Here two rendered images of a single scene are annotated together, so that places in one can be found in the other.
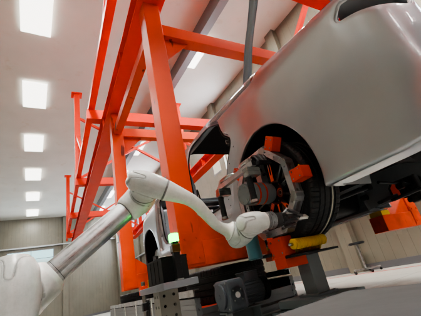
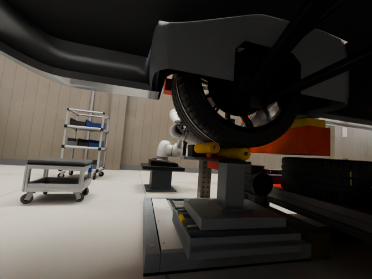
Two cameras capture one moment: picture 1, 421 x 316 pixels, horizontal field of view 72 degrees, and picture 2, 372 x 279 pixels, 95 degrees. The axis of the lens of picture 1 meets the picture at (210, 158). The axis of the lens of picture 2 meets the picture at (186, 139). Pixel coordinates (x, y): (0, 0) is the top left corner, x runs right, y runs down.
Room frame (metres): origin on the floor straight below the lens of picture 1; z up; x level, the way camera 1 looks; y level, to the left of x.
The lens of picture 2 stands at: (1.92, -1.35, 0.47)
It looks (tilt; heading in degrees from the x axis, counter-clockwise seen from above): 5 degrees up; 107
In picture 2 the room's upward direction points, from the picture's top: 4 degrees clockwise
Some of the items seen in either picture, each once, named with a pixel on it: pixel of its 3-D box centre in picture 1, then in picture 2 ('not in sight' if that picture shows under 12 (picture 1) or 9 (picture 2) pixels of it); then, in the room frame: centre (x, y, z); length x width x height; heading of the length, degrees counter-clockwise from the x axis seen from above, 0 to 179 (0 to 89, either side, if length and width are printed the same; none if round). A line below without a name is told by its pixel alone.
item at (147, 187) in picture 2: not in sight; (160, 176); (0.96, 0.72, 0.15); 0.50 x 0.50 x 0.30; 34
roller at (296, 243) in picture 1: (308, 241); (205, 148); (1.75, -0.44, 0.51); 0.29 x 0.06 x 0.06; 121
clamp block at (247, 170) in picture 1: (251, 172); not in sight; (1.55, -0.21, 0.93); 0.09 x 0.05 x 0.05; 121
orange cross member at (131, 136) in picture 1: (200, 145); not in sight; (4.40, 0.11, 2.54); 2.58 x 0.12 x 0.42; 121
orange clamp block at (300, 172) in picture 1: (300, 173); (171, 87); (1.53, -0.46, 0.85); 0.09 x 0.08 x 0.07; 31
